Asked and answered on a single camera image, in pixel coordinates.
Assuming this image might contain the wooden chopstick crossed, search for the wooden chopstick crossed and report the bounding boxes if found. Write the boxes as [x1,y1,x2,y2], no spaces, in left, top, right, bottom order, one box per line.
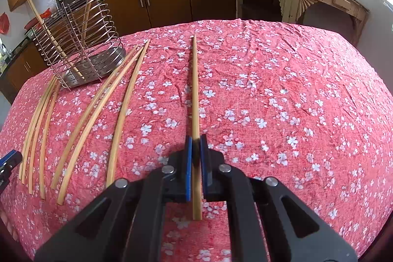
[51,45,138,190]
[57,41,150,205]

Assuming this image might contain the wooden chopstick extra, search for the wooden chopstick extra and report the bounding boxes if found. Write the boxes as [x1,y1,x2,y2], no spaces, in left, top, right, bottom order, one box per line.
[39,84,60,199]

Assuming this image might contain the person's left hand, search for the person's left hand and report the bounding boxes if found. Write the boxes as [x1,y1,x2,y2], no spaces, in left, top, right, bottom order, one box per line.
[1,209,19,241]

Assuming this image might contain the pink floral tablecloth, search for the pink floral tablecloth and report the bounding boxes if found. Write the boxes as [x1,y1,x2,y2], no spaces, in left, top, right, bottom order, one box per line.
[1,19,392,261]

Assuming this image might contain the green basin with red bowl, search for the green basin with red bowl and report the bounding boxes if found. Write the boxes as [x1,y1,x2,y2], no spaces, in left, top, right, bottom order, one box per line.
[24,8,52,30]

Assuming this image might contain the lower wooden base cabinets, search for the lower wooden base cabinets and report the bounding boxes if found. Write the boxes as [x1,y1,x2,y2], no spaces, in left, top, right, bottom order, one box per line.
[1,0,235,101]

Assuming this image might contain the wire metal utensil holder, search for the wire metal utensil holder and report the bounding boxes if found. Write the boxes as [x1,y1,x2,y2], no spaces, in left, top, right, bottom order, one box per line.
[32,0,126,89]

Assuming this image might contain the red plastic bag on wall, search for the red plastic bag on wall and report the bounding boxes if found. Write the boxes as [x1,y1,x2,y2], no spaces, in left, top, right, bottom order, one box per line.
[0,12,10,35]

